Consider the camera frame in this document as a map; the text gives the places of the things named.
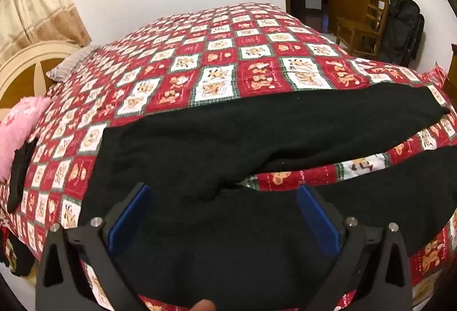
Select beige patterned curtain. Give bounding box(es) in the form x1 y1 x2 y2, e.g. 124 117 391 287
0 0 91 63

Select wooden cabinet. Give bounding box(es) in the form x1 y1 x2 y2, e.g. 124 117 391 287
446 43 457 90

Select person's left hand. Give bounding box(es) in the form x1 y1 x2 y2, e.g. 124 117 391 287
187 300 217 311

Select red printed checkered blanket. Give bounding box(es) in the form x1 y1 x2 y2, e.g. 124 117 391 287
0 2 457 311

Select pink fluffy pillow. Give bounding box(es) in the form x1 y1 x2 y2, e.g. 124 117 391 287
0 97 52 181

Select striped pillow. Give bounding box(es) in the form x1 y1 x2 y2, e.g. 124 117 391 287
46 45 99 83

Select black pants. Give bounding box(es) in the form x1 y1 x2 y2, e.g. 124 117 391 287
77 84 457 308

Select dark clothing pile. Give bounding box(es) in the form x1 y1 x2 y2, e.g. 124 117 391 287
0 225 40 278

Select wooden chair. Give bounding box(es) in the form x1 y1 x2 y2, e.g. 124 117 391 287
336 0 390 60

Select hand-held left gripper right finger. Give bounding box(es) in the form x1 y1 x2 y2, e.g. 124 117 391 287
297 184 415 311

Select small black cloth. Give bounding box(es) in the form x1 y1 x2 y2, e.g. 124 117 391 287
7 141 36 212

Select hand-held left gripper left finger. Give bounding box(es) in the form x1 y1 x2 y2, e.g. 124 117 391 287
35 183 152 311

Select cream wooden headboard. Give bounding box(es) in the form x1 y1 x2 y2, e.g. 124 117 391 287
0 41 81 108

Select black backpack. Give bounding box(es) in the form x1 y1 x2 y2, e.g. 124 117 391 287
378 0 425 67

